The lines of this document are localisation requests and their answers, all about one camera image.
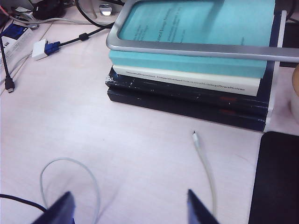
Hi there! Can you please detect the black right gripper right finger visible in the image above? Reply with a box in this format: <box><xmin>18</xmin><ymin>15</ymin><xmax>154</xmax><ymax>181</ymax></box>
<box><xmin>186</xmin><ymin>188</ymin><xmax>221</xmax><ymax>224</ymax></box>

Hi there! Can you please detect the black HDMI cable plug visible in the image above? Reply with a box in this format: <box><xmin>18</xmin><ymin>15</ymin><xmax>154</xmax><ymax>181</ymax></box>
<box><xmin>0</xmin><ymin>35</ymin><xmax>16</xmax><ymax>94</ymax></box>

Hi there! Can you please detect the white book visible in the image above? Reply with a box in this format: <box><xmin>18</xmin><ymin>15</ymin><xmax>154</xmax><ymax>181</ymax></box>
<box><xmin>112</xmin><ymin>64</ymin><xmax>262</xmax><ymax>97</ymax></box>

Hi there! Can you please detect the looped black power cable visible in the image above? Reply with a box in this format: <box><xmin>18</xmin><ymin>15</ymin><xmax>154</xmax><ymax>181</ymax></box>
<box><xmin>74</xmin><ymin>0</ymin><xmax>118</xmax><ymax>28</ymax></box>

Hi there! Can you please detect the dark navy book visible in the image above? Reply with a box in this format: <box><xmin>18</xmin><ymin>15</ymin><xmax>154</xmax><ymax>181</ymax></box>
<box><xmin>107</xmin><ymin>86</ymin><xmax>274</xmax><ymax>133</ymax></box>
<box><xmin>104</xmin><ymin>6</ymin><xmax>287</xmax><ymax>119</ymax></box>

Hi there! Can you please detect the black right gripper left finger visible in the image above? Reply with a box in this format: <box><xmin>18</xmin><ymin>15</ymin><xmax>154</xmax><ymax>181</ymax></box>
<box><xmin>30</xmin><ymin>190</ymin><xmax>77</xmax><ymax>224</ymax></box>

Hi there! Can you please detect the thin black cable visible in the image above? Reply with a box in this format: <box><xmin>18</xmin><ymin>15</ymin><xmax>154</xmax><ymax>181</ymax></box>
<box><xmin>0</xmin><ymin>193</ymin><xmax>48</xmax><ymax>213</ymax></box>

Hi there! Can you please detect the thick light gray cable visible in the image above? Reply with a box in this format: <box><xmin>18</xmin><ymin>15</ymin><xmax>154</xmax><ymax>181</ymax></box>
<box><xmin>9</xmin><ymin>16</ymin><xmax>94</xmax><ymax>26</ymax></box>

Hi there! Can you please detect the silver teal monitor stand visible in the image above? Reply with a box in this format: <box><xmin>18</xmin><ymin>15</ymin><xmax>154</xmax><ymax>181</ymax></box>
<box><xmin>106</xmin><ymin>0</ymin><xmax>299</xmax><ymax>64</ymax></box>

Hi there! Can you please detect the teal book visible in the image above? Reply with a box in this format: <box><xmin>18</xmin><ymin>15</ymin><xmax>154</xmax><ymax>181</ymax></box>
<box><xmin>108</xmin><ymin>0</ymin><xmax>277</xmax><ymax>79</ymax></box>

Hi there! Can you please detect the black VGA cable blue plug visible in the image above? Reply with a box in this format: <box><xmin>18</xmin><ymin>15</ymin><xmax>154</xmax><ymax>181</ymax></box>
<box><xmin>45</xmin><ymin>22</ymin><xmax>117</xmax><ymax>57</ymax></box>

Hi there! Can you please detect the white charging cable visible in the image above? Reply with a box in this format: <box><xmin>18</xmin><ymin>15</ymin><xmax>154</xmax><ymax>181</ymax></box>
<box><xmin>39</xmin><ymin>130</ymin><xmax>218</xmax><ymax>224</ymax></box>

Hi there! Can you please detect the white VGA adapter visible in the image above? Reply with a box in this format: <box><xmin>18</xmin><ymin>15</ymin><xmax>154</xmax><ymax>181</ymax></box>
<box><xmin>0</xmin><ymin>39</ymin><xmax>50</xmax><ymax>95</ymax></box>

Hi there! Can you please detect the white cup wooden rim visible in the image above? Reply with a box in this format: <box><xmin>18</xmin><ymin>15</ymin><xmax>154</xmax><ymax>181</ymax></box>
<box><xmin>289</xmin><ymin>63</ymin><xmax>299</xmax><ymax>122</ymax></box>

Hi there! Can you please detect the silver divider foot bracket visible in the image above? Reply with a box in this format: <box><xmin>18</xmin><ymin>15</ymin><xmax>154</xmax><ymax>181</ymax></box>
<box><xmin>99</xmin><ymin>3</ymin><xmax>113</xmax><ymax>17</ymax></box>

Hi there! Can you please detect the black mouse pad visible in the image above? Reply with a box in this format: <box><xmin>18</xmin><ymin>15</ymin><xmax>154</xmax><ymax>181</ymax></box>
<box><xmin>247</xmin><ymin>131</ymin><xmax>299</xmax><ymax>224</ymax></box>

